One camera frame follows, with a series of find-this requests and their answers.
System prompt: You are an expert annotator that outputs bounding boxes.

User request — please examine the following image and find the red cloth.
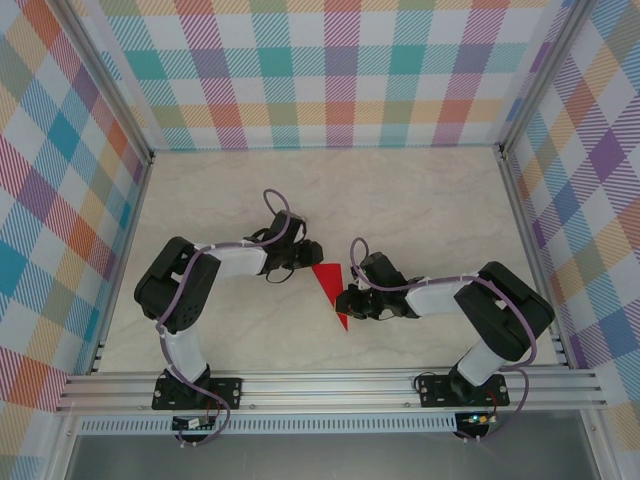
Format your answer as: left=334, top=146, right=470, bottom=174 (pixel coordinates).
left=309, top=261, right=351, bottom=333

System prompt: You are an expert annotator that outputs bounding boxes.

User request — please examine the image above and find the grey sheet metal panel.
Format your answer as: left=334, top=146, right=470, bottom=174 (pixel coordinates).
left=64, top=430, right=601, bottom=480

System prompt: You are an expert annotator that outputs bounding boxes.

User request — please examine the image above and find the left gripper thin black cable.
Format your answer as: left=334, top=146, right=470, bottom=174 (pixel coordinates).
left=263, top=267, right=297, bottom=287

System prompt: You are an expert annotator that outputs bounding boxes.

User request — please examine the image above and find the long aluminium mounting rail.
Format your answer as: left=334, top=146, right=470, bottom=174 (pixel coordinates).
left=54, top=368, right=609, bottom=414

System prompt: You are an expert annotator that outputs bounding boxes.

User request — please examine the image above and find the perforated metal cable tray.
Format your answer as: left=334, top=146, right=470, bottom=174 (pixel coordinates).
left=77, top=417, right=466, bottom=435

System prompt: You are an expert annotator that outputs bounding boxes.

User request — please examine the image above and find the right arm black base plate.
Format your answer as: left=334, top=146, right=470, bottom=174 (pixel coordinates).
left=417, top=373, right=510, bottom=409

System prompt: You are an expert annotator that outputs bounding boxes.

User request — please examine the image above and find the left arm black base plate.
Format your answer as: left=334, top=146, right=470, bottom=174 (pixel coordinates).
left=151, top=375, right=244, bottom=411

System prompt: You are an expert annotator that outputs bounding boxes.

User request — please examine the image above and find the aluminium side rail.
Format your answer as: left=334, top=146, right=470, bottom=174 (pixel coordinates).
left=88, top=149, right=157, bottom=375
left=494, top=144, right=575, bottom=370

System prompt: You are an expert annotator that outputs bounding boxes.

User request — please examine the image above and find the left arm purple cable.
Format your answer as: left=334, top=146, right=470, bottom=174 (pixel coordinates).
left=157, top=188, right=292, bottom=448

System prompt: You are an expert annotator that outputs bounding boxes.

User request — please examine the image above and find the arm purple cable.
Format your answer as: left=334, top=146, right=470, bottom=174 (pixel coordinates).
left=157, top=188, right=292, bottom=448
left=348, top=237, right=539, bottom=445

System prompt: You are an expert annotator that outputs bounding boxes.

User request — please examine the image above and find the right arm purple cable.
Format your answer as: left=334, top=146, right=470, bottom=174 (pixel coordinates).
left=348, top=237, right=539, bottom=445

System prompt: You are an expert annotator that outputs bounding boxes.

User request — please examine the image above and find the aluminium corner post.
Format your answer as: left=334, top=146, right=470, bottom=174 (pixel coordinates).
left=492, top=0, right=590, bottom=160
left=53, top=0, right=157, bottom=166

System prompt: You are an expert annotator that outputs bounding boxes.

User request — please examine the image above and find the aluminium frame leg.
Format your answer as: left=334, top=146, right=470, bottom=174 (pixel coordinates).
left=579, top=407, right=624, bottom=480
left=42, top=410, right=84, bottom=480

